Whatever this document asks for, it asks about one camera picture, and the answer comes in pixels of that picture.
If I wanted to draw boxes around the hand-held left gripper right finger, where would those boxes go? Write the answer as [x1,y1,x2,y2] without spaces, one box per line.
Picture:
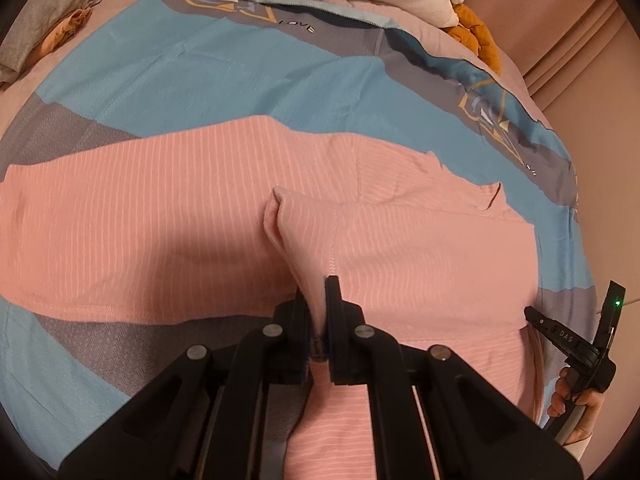
[324,276,585,480]

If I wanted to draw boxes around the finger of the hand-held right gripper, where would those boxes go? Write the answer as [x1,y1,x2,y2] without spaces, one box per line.
[524,306,598,368]

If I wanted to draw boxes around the orange cloth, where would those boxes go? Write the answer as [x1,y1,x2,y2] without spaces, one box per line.
[446,4,502,74]

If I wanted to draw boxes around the blue grey patterned blanket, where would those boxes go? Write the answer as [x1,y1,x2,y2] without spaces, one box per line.
[0,0,600,467]

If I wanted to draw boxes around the pink striped shirt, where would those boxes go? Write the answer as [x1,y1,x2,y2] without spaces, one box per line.
[0,115,545,480]

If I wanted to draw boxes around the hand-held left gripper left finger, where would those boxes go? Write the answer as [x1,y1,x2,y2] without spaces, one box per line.
[59,287,314,480]

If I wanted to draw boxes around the peach cloth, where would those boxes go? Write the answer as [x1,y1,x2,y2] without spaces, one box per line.
[41,7,94,54]

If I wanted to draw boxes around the person's right hand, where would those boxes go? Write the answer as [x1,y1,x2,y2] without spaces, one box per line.
[546,365,608,442]

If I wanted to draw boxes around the grey pillow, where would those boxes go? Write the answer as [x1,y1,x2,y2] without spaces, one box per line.
[0,0,83,88]

